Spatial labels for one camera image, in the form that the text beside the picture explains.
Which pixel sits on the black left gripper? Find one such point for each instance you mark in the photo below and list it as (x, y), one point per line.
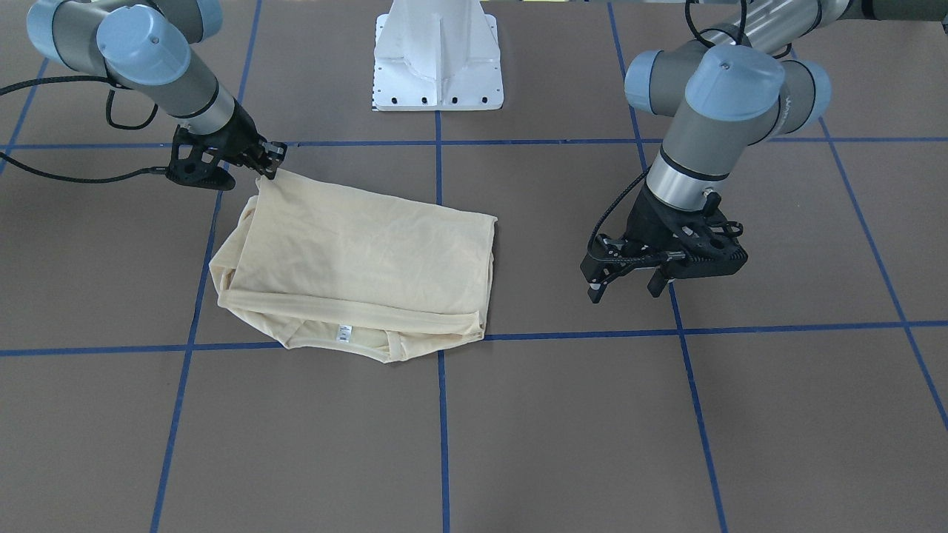
(643, 219)

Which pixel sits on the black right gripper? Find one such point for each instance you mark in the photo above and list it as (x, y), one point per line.
(238, 135)

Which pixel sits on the beige long sleeve shirt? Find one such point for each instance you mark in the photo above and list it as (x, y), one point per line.
(315, 264)

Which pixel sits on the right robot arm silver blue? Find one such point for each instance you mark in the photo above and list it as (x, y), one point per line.
(147, 47)

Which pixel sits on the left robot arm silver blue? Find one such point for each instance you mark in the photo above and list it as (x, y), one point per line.
(731, 86)

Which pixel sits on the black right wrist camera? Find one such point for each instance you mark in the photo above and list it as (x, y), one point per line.
(200, 168)

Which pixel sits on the white central pedestal column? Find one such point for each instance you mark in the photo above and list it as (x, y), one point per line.
(437, 56)

